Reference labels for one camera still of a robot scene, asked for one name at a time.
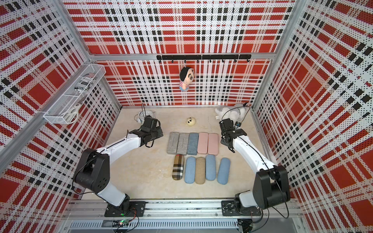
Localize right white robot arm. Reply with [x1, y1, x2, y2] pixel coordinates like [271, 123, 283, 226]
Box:
[219, 119, 291, 212]

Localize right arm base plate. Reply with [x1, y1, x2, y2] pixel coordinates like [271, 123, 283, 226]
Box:
[221, 200, 262, 217]

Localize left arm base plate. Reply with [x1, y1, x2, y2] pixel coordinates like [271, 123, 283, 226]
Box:
[104, 201, 146, 217]

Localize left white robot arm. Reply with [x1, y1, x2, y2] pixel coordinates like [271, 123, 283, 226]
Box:
[72, 116, 163, 211]

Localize small pink glasses case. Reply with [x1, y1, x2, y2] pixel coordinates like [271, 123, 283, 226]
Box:
[207, 133, 219, 155]

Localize blue case with white sunglasses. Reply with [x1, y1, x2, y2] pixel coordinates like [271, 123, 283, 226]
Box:
[185, 157, 196, 184]

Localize white plush toy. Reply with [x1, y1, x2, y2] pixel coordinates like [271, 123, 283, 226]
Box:
[215, 104, 247, 123]

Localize white alarm clock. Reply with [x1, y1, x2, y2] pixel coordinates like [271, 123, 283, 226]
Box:
[134, 110, 154, 124]

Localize teal grey case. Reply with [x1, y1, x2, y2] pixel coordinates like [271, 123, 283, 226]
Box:
[187, 133, 199, 156]

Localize beige case with dark glasses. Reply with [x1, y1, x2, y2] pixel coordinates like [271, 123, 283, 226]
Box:
[172, 154, 185, 181]

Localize clear wall shelf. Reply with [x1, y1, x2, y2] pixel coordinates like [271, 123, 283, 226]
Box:
[43, 64, 106, 125]

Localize white scissors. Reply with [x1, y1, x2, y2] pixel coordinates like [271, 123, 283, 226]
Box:
[63, 103, 82, 124]

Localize grey marble teal-lined case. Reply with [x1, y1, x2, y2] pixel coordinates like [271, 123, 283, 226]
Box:
[167, 132, 179, 154]

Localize small circuit board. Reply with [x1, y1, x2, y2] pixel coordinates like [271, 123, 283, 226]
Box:
[101, 219, 129, 228]

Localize blue case with pink glasses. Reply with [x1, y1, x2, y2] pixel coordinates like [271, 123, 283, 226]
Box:
[206, 154, 216, 181]

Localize cartoon boy doll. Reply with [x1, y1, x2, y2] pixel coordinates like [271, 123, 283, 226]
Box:
[179, 67, 194, 91]

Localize yellow panda squishy ball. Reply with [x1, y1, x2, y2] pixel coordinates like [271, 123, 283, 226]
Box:
[186, 117, 196, 126]

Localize black hook rail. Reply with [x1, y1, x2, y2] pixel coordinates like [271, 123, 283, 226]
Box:
[156, 54, 252, 62]

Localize teal-lined glasses case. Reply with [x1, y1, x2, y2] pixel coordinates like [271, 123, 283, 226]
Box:
[177, 133, 189, 155]

